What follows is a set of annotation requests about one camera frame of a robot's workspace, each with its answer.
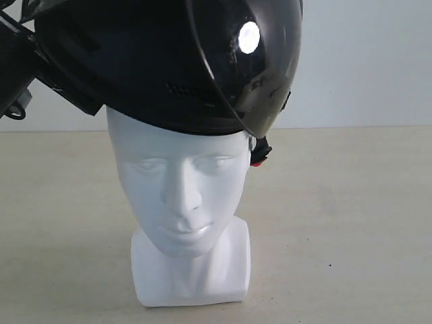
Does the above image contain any white mannequin head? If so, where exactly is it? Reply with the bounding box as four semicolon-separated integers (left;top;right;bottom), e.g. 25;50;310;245
107;109;251;307

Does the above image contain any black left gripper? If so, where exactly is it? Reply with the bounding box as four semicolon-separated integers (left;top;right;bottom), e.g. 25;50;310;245
1;11;38;120

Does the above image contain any black helmet with visor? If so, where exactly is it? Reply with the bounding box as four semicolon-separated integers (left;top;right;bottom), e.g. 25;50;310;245
21;0;304;166

